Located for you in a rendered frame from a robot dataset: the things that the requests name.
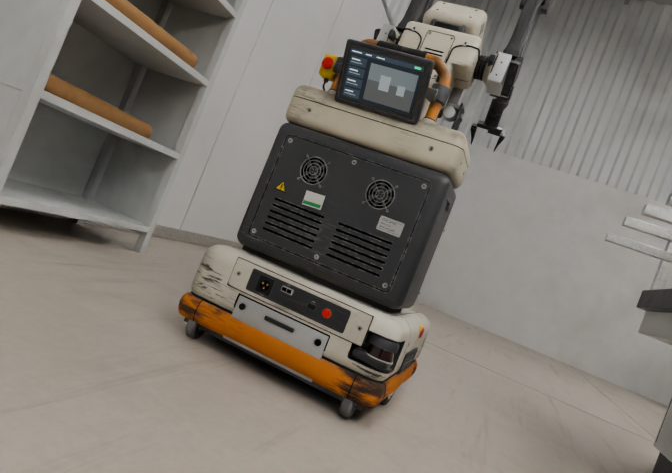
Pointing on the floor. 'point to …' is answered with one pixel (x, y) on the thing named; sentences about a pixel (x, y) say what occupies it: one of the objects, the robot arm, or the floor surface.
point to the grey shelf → (107, 86)
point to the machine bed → (664, 443)
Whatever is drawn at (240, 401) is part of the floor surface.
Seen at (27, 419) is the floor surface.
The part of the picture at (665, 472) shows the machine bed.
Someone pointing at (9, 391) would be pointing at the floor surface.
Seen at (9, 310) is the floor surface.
